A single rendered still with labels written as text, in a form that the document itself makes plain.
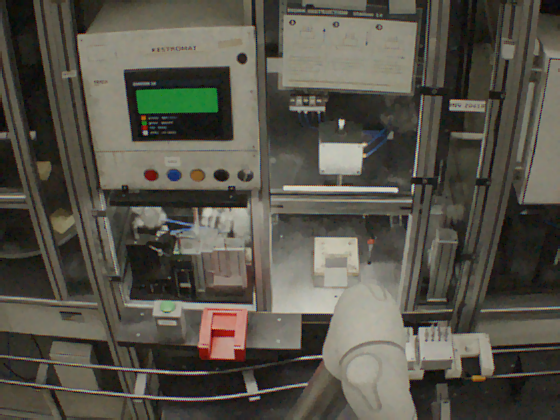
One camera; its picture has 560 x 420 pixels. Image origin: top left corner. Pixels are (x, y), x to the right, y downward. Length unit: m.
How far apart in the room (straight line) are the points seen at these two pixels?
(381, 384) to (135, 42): 0.93
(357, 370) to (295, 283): 1.00
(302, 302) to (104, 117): 0.84
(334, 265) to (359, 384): 1.05
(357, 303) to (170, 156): 0.65
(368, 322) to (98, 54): 0.86
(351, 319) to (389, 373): 0.17
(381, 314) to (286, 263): 0.95
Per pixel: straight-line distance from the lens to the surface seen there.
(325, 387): 1.59
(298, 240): 2.44
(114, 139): 1.86
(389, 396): 1.35
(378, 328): 1.42
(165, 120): 1.78
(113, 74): 1.76
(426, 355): 2.11
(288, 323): 2.19
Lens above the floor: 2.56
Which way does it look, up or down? 40 degrees down
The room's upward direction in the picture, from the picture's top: 1 degrees counter-clockwise
